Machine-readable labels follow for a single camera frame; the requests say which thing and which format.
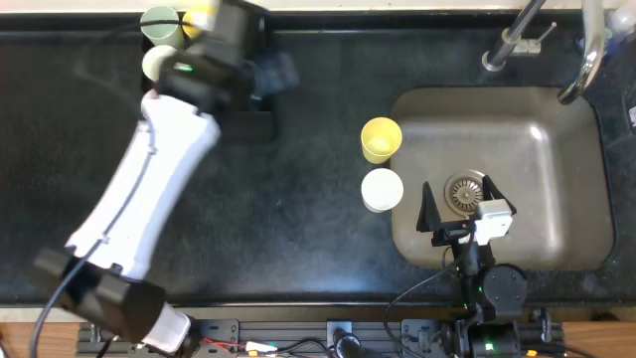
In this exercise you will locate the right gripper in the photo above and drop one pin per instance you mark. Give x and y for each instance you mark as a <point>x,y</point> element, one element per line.
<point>452,233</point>

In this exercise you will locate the white cup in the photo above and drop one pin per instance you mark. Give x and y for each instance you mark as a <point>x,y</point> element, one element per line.
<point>155,62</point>
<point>381,189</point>

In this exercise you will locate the yellow cup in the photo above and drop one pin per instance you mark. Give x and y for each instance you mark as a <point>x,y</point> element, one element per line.
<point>191,29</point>
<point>381,139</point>

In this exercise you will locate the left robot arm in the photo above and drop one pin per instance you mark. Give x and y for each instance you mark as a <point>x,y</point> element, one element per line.
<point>149,189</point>

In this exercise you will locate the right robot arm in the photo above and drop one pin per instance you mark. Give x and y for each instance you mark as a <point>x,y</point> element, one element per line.
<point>504,288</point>

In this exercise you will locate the steel sink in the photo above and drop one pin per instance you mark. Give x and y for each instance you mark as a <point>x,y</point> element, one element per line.
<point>546,164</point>

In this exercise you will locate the steel tap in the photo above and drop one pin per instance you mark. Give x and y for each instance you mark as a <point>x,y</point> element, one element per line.
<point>591,54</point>

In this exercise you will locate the black tray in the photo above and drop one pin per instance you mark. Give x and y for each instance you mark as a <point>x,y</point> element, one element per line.
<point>251,124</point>

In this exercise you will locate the blue soap bottle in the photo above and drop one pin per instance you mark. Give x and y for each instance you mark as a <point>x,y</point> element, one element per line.
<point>622,22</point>

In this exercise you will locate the green cup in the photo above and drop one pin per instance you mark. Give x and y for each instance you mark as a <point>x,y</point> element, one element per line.
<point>159,27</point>

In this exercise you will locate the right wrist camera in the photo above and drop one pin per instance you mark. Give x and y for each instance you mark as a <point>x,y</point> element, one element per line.
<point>493,221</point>

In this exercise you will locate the mounting rail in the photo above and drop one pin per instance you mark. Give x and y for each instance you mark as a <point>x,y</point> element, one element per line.
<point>288,333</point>

